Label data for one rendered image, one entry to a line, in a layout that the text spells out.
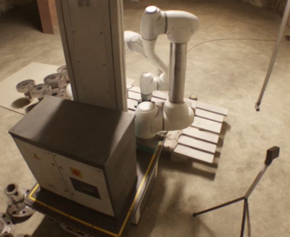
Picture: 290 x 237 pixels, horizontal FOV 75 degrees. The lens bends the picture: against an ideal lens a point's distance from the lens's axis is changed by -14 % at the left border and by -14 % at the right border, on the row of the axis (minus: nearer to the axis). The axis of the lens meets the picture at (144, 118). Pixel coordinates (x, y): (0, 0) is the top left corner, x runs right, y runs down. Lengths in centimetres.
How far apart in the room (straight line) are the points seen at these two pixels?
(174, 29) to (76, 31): 50
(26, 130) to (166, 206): 112
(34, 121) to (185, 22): 93
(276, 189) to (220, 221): 62
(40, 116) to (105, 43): 49
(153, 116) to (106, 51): 51
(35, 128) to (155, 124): 71
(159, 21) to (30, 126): 85
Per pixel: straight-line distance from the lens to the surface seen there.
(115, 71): 109
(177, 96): 133
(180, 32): 121
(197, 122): 214
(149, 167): 148
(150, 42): 127
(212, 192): 182
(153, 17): 117
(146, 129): 138
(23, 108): 293
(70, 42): 116
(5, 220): 186
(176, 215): 166
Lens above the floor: 149
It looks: 39 degrees down
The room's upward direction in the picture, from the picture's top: straight up
